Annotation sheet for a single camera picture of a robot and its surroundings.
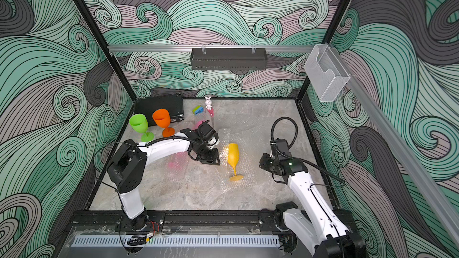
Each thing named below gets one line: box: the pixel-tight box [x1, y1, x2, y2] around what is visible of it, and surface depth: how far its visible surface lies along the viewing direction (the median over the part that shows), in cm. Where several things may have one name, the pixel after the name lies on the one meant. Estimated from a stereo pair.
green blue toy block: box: [192, 105, 204, 116], surface depth 116 cm
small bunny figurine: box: [204, 96, 213, 110], surface depth 112 cm
